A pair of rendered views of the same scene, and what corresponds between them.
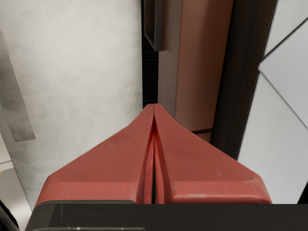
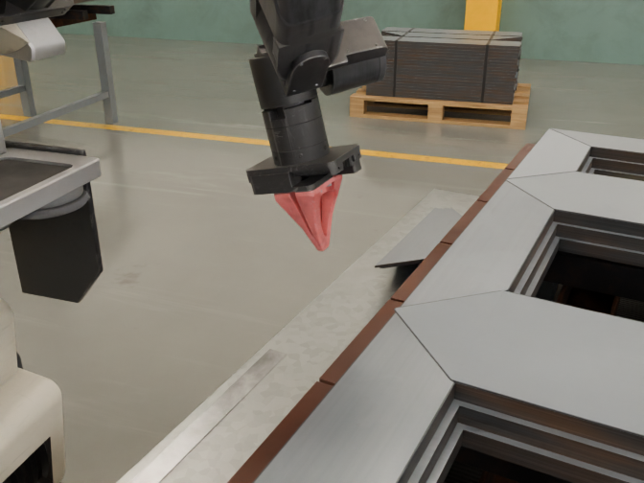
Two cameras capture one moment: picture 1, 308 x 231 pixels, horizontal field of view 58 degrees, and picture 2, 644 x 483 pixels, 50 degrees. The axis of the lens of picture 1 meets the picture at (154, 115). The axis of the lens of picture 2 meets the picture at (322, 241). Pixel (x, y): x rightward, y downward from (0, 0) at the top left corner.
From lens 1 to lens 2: 0.76 m
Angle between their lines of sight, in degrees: 103
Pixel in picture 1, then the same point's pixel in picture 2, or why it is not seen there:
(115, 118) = not seen: outside the picture
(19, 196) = not seen: outside the picture
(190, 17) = (371, 327)
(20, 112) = (166, 466)
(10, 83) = (191, 442)
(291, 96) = (417, 330)
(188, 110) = (342, 368)
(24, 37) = (239, 423)
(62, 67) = (244, 452)
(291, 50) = (418, 309)
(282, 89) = (410, 323)
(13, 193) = not seen: outside the picture
